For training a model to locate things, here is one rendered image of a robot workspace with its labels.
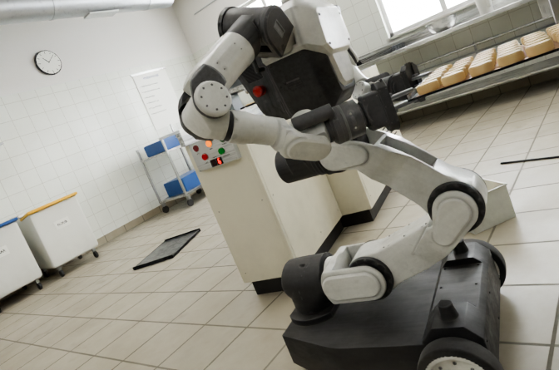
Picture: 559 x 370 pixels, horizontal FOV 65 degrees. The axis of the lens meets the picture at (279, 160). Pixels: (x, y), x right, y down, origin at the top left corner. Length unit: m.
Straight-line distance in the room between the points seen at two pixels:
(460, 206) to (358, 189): 1.47
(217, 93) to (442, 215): 0.66
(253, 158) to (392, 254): 0.89
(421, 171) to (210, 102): 0.61
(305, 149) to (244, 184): 1.11
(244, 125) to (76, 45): 5.85
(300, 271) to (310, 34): 0.76
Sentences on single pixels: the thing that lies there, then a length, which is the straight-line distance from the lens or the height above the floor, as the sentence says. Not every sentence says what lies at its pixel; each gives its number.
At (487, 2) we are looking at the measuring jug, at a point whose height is 0.97.
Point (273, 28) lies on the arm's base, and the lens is 1.07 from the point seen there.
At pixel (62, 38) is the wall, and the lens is 6.67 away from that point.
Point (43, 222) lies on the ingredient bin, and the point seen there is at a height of 0.61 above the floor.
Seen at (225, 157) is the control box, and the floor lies 0.72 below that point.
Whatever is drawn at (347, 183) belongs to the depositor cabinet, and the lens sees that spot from 2.63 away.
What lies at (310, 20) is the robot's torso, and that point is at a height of 1.04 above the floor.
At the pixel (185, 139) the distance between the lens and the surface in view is 2.16.
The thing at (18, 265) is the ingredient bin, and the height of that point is 0.33.
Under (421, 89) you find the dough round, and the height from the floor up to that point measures 0.78.
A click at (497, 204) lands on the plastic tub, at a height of 0.08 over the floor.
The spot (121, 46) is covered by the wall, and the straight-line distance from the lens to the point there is 7.05.
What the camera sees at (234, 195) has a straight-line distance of 2.12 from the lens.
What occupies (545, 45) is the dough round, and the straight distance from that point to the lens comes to 1.04.
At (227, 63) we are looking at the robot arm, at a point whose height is 0.99.
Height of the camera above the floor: 0.89
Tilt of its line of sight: 8 degrees down
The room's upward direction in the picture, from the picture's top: 22 degrees counter-clockwise
